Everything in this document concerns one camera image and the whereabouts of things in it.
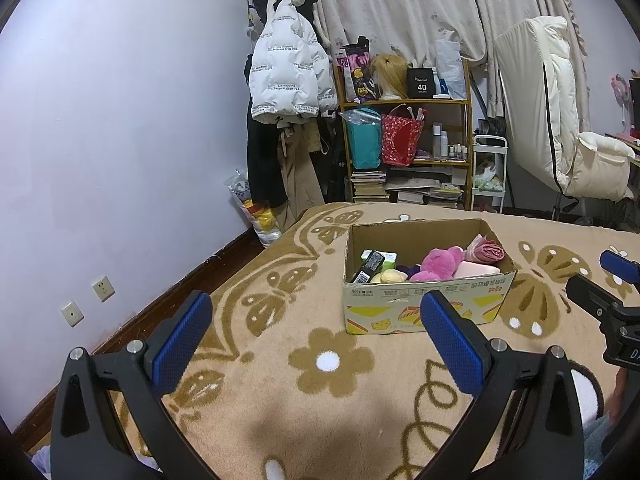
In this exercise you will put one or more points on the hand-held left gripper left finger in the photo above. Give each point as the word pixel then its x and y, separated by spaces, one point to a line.
pixel 182 340

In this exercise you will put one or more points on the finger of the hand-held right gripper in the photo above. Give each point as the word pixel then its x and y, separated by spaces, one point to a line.
pixel 620 266
pixel 592 292

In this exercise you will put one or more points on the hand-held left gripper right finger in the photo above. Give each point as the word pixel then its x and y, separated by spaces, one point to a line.
pixel 452 345

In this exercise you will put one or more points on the cardboard box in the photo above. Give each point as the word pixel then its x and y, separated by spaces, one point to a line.
pixel 400 310

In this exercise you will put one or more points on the pink plush toy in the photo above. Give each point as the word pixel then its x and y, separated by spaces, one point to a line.
pixel 440 262

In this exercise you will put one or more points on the yellow plush toy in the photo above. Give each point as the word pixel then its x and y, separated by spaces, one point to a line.
pixel 392 276

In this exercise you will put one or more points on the pink cloth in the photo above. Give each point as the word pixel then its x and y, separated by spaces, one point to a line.
pixel 487 252

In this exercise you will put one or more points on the black snack packet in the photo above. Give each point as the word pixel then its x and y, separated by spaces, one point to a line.
pixel 367 265

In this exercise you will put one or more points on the dark wooden baseboard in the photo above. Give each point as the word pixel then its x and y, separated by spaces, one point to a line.
pixel 150 310

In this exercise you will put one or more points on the green tissue pack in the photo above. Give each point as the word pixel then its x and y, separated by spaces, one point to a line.
pixel 387 259

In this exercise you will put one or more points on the person's blue jeans leg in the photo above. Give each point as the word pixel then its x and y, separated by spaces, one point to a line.
pixel 597 445

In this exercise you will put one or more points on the clear plastic bag of toys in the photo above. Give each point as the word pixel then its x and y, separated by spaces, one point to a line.
pixel 260 215

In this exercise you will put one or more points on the pale green packets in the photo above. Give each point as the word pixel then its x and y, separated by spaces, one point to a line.
pixel 487 182

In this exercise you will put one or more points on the pile of papers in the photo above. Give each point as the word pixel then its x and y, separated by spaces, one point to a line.
pixel 425 192

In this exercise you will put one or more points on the black monitor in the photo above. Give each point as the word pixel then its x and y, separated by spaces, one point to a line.
pixel 635 102

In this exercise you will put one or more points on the white padded chair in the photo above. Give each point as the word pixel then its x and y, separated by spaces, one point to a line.
pixel 550 110

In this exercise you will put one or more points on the stack of books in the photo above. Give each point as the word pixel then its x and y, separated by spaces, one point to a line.
pixel 369 187

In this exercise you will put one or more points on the pink desk fan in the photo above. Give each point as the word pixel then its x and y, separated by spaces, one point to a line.
pixel 620 87

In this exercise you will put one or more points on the white utility cart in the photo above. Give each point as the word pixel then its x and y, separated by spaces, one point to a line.
pixel 490 139

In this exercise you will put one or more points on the row of small bottles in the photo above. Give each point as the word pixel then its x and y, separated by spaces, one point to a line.
pixel 457 151

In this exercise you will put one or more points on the black hanging coat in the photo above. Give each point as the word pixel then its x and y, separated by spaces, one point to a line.
pixel 260 160

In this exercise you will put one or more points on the white bottle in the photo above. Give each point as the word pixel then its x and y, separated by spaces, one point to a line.
pixel 444 145

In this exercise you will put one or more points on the grey-capped bottle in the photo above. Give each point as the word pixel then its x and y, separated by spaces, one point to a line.
pixel 436 137

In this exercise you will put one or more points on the red patterned bag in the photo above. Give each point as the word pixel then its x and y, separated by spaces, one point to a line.
pixel 400 140

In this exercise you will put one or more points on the black hanging garment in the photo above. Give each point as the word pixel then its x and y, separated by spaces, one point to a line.
pixel 332 170

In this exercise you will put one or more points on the teal bag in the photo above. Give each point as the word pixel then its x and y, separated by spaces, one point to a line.
pixel 364 145

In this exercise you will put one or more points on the wooden shelf rack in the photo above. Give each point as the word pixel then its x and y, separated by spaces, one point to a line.
pixel 400 104

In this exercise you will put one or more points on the white plastic bag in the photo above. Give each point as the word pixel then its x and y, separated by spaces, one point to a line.
pixel 450 67

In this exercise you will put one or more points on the black box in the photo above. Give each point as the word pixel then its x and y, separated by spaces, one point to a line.
pixel 422 82

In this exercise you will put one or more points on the blonde wig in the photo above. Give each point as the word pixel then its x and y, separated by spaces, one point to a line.
pixel 392 72

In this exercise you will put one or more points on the pink and black printed bag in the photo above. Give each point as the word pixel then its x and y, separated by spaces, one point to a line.
pixel 357 75

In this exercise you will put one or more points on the white puffer jacket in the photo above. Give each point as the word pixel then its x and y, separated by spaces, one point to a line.
pixel 285 60

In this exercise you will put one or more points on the beige floral curtain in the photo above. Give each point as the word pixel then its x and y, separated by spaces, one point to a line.
pixel 400 5

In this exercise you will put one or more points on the white wall socket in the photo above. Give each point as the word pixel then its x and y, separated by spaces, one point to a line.
pixel 102 288
pixel 72 313

